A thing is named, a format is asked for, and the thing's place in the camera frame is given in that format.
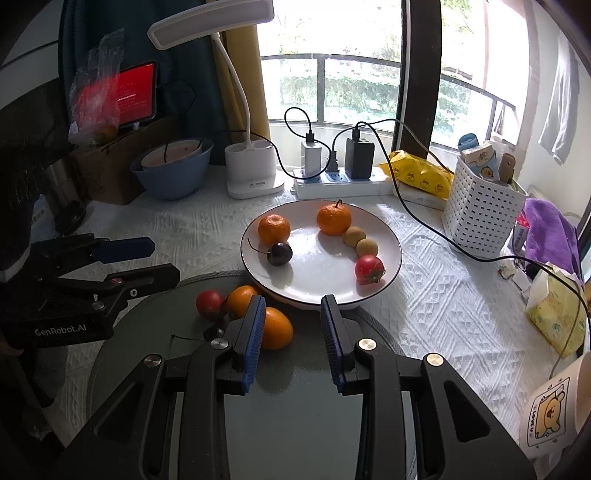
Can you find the white charger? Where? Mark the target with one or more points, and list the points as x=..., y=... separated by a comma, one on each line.
x=311, y=159

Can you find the printed tissue pack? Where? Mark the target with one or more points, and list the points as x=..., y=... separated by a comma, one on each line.
x=480, y=159

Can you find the black balcony railing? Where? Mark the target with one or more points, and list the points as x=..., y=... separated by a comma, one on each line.
x=323, y=58

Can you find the purple cloth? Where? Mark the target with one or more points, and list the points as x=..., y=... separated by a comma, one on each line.
x=551, y=235

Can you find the black charger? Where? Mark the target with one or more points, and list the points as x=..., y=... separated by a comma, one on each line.
x=360, y=159

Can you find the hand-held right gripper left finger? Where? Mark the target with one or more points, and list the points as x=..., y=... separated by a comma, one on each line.
x=254, y=341

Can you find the dark cherry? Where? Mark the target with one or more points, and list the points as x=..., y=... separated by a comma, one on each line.
x=214, y=330
x=280, y=254

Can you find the yellow snack packet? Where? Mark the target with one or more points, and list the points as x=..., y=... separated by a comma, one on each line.
x=418, y=173

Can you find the dark teal curtain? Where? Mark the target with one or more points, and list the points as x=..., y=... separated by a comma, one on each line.
x=184, y=69

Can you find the white desk lamp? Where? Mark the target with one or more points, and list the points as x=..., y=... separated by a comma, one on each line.
x=251, y=170

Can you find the round grey placemat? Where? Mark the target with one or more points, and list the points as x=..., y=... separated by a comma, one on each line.
x=295, y=438

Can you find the clear plastic bag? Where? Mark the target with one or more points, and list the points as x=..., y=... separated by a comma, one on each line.
x=92, y=92

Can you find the yellow tissue pack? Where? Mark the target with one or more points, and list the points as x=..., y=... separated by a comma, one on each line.
x=551, y=318

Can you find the black window frame post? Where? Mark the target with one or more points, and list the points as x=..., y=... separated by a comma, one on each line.
x=418, y=69

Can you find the yellow curtain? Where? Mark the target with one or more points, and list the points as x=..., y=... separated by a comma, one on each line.
x=235, y=92

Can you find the white plate with dark rim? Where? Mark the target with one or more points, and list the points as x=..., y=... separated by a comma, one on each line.
x=318, y=272

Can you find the pale pink bowl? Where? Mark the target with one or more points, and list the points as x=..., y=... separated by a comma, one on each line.
x=171, y=154

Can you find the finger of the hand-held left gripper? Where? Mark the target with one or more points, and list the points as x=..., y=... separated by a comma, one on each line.
x=138, y=279
x=127, y=249

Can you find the white perforated basket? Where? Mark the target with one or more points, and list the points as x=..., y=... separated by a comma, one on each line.
x=480, y=217

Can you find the white power strip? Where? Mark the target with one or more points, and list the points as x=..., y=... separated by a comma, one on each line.
x=341, y=187

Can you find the blue bowl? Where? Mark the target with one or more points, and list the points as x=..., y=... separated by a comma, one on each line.
x=173, y=182

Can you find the white cartoon mug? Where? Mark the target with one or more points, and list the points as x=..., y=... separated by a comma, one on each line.
x=549, y=410

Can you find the red cherry tomato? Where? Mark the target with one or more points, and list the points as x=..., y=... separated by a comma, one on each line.
x=369, y=269
x=210, y=303

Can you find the blue and white box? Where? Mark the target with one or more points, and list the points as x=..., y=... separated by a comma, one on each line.
x=44, y=214

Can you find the small pink bottle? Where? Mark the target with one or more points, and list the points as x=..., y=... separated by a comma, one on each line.
x=519, y=233

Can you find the tablet with red screen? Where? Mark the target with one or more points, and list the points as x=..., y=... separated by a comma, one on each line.
x=137, y=92

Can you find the brown longan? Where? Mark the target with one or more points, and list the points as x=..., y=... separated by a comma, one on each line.
x=353, y=236
x=367, y=247

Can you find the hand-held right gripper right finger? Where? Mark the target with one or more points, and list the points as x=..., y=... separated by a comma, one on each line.
x=330, y=341

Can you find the grey hanging garment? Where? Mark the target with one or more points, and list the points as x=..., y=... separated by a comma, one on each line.
x=561, y=101

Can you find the brown cardboard box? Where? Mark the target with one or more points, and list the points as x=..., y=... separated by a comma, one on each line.
x=106, y=173

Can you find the mandarin with stem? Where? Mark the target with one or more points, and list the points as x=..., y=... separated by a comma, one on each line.
x=333, y=220

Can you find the small smooth orange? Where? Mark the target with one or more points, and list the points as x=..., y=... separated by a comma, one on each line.
x=277, y=328
x=241, y=301

